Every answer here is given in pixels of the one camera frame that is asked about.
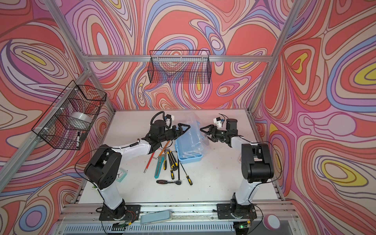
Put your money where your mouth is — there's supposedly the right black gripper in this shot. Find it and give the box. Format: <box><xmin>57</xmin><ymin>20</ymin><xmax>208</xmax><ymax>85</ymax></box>
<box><xmin>200</xmin><ymin>124</ymin><xmax>229</xmax><ymax>142</ymax></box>

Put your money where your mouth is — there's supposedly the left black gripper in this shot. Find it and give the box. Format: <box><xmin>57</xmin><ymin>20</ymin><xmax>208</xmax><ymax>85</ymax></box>
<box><xmin>157</xmin><ymin>124</ymin><xmax>191</xmax><ymax>145</ymax></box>

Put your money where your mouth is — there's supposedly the blue plastic tool box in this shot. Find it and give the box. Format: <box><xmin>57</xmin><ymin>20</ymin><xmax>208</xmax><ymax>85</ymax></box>
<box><xmin>175</xmin><ymin>112</ymin><xmax>210</xmax><ymax>164</ymax></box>

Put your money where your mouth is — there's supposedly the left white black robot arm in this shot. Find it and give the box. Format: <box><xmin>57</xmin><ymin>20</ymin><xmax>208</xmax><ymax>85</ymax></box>
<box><xmin>84</xmin><ymin>116</ymin><xmax>191</xmax><ymax>215</ymax></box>

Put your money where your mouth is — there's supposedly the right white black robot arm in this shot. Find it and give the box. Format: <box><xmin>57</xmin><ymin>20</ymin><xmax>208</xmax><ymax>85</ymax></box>
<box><xmin>200</xmin><ymin>118</ymin><xmax>274</xmax><ymax>221</ymax></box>

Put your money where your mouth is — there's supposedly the large black hex key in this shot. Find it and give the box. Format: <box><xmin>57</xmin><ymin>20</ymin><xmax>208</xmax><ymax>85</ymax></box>
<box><xmin>171</xmin><ymin>151</ymin><xmax>180</xmax><ymax>181</ymax></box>

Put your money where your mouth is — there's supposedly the teal utility knife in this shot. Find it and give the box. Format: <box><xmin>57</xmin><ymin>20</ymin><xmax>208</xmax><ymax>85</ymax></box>
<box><xmin>154</xmin><ymin>155</ymin><xmax>165</xmax><ymax>179</ymax></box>

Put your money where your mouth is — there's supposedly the yellow black utility knife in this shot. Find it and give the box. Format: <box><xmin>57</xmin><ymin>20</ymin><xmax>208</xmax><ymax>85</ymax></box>
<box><xmin>167</xmin><ymin>148</ymin><xmax>177</xmax><ymax>171</ymax></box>

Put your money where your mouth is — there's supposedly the yellow black screwdriver right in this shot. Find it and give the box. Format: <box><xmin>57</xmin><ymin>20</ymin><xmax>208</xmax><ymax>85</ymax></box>
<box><xmin>180</xmin><ymin>163</ymin><xmax>193</xmax><ymax>186</ymax></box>

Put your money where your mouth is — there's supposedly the black ratchet wrench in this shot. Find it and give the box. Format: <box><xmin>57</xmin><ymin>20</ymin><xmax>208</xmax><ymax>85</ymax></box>
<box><xmin>156</xmin><ymin>180</ymin><xmax>182</xmax><ymax>185</ymax></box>

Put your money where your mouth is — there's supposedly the small clock card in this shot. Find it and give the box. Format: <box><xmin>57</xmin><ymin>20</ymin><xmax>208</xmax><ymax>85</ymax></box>
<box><xmin>116</xmin><ymin>167</ymin><xmax>128</xmax><ymax>182</ymax></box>

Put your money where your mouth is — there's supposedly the silver tape roll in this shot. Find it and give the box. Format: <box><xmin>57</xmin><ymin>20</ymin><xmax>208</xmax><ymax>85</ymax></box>
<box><xmin>70</xmin><ymin>112</ymin><xmax>92</xmax><ymax>123</ymax></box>

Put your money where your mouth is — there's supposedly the black marker pen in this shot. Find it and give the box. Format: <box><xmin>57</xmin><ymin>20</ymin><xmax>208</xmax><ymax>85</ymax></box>
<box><xmin>76</xmin><ymin>131</ymin><xmax>80</xmax><ymax>149</ymax></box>

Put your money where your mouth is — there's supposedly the red handled hex key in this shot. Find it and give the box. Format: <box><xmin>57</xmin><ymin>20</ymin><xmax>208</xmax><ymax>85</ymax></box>
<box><xmin>144</xmin><ymin>152</ymin><xmax>155</xmax><ymax>173</ymax></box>

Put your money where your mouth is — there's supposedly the back black wire basket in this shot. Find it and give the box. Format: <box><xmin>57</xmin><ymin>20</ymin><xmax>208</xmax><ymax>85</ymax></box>
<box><xmin>147</xmin><ymin>50</ymin><xmax>212</xmax><ymax>84</ymax></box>

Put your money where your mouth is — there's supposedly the black wire basket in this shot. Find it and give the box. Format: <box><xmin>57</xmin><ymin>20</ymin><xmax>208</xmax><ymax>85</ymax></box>
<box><xmin>31</xmin><ymin>81</ymin><xmax>107</xmax><ymax>150</ymax></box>
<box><xmin>147</xmin><ymin>50</ymin><xmax>212</xmax><ymax>84</ymax></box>

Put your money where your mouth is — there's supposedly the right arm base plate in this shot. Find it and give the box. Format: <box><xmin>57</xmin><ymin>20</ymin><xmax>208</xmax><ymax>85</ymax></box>
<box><xmin>213</xmin><ymin>203</ymin><xmax>257</xmax><ymax>221</ymax></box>

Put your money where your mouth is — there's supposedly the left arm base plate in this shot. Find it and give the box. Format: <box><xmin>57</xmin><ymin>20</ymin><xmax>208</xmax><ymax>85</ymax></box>
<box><xmin>96</xmin><ymin>204</ymin><xmax>141</xmax><ymax>222</ymax></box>

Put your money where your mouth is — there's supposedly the left black wire basket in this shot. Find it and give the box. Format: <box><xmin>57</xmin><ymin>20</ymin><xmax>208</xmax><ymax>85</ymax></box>
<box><xmin>31</xmin><ymin>81</ymin><xmax>107</xmax><ymax>150</ymax></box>

